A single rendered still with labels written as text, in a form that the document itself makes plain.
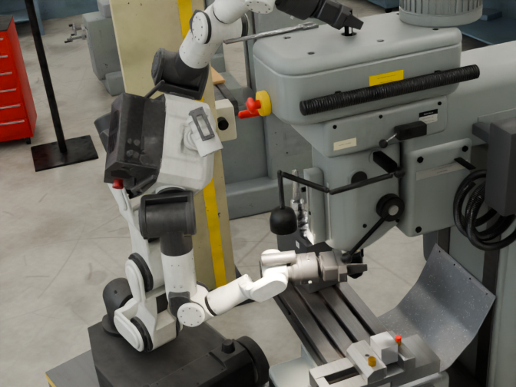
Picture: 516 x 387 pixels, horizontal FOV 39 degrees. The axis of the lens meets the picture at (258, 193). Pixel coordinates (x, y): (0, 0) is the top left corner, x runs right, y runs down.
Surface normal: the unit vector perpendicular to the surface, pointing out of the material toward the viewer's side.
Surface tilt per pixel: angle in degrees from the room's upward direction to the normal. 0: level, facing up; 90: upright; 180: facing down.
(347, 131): 90
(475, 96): 90
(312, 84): 90
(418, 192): 90
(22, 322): 0
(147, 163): 58
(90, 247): 0
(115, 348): 0
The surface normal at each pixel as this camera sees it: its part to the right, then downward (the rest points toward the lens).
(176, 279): -0.06, 0.42
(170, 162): 0.47, -0.19
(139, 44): 0.33, 0.42
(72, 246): -0.08, -0.88
